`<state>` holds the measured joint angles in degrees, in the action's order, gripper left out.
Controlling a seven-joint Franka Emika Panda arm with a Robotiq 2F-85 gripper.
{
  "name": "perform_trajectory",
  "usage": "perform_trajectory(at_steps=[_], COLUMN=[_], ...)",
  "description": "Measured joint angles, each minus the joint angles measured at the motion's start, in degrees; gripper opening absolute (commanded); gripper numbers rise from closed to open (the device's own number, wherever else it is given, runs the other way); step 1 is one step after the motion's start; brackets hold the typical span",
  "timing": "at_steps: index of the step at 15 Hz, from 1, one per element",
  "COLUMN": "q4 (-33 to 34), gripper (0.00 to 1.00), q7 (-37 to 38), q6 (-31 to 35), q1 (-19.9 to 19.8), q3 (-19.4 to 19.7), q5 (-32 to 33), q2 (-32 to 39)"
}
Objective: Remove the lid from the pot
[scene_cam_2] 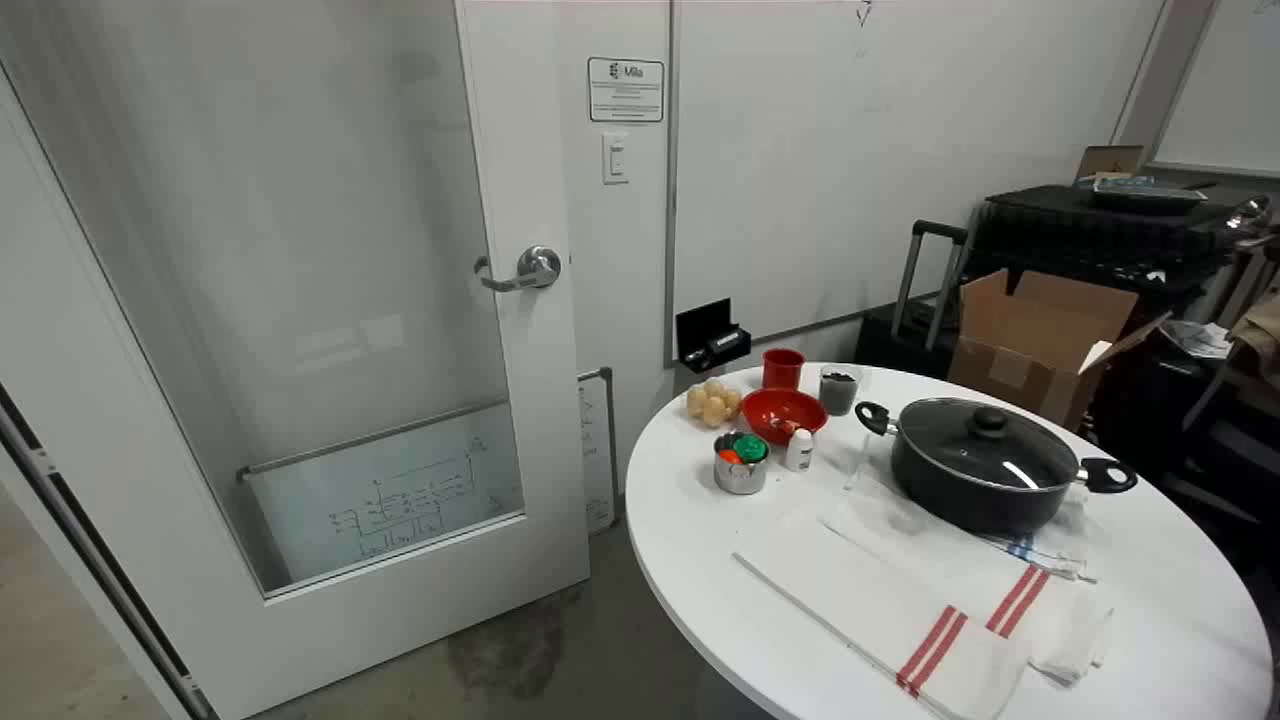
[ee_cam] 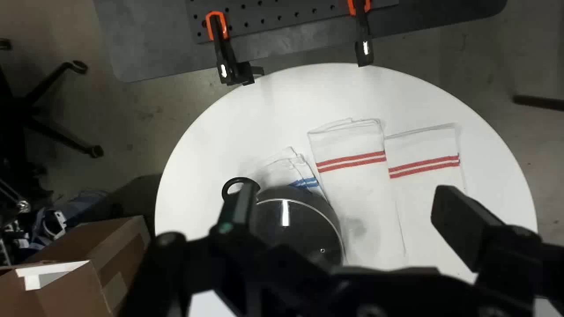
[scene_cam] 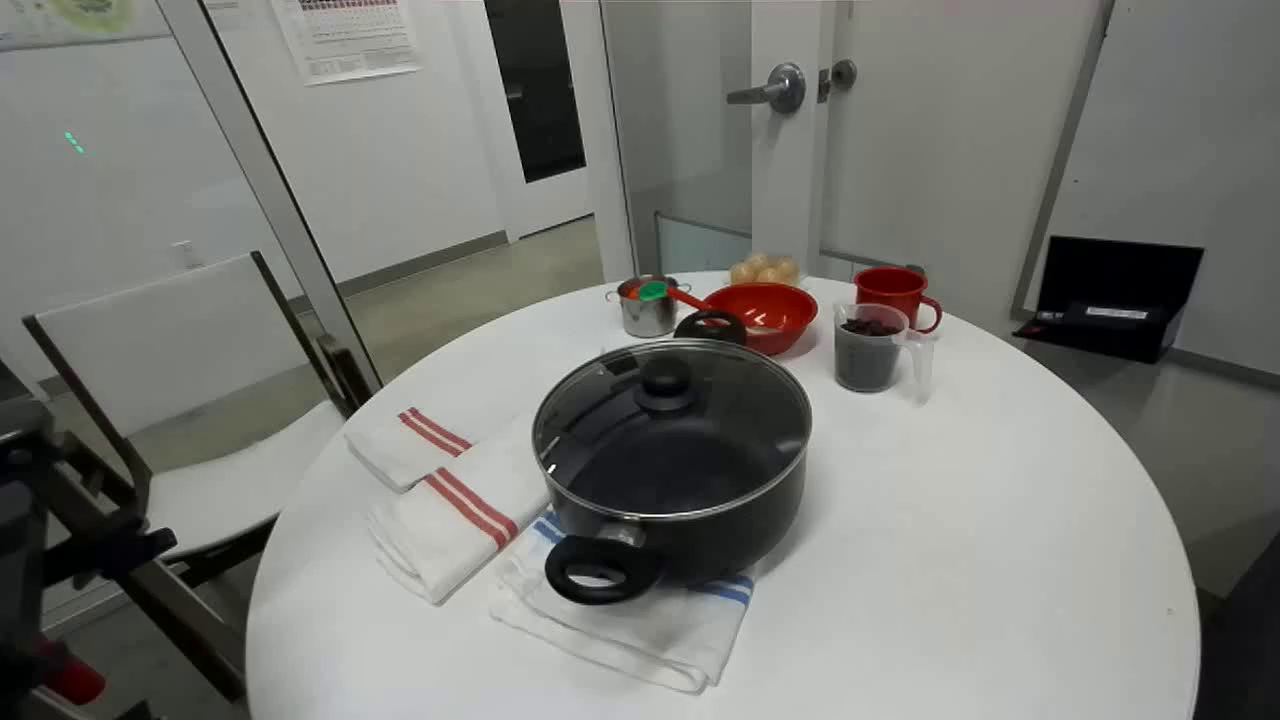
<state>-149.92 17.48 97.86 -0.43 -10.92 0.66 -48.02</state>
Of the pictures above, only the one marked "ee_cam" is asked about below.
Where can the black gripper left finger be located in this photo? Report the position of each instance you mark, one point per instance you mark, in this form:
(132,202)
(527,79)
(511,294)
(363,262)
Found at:
(238,211)

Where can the orange and black clamp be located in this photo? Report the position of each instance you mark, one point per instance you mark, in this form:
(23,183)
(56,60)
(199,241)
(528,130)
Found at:
(361,40)
(225,54)

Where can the glass pot lid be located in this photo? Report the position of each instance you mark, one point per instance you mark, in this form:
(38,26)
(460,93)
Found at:
(292,229)

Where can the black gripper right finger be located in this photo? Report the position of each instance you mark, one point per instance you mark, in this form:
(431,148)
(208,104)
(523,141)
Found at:
(481,234)

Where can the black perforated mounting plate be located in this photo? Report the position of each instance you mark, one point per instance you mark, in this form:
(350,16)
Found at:
(158,35)

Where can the black office chair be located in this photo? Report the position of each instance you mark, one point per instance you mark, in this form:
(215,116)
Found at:
(35,111)

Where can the black cooking pot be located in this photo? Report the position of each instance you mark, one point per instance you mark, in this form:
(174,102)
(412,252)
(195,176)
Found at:
(338,230)

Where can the white towel with red stripes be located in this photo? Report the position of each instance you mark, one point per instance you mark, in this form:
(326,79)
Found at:
(352,199)
(423,193)

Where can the white foam piece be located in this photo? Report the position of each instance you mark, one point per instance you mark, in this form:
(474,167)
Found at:
(49,273)

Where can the brown cardboard box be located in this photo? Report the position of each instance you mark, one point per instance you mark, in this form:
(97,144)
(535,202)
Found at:
(93,264)

